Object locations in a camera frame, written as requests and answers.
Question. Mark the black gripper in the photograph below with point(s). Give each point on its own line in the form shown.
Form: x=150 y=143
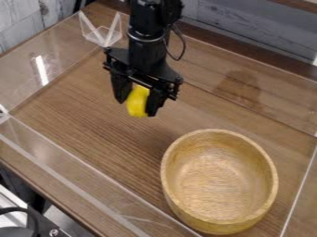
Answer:
x=140 y=64

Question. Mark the yellow lemon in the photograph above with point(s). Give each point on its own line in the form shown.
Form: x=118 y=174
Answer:
x=135 y=102

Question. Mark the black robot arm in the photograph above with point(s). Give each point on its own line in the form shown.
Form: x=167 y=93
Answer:
x=152 y=16

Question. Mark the brown wooden bowl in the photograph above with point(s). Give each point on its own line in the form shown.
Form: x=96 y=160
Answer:
x=219 y=181

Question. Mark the clear acrylic corner bracket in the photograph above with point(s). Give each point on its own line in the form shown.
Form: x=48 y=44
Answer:
x=103 y=36

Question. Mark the clear acrylic wall panel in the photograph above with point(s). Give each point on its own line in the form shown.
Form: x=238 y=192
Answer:
x=92 y=198

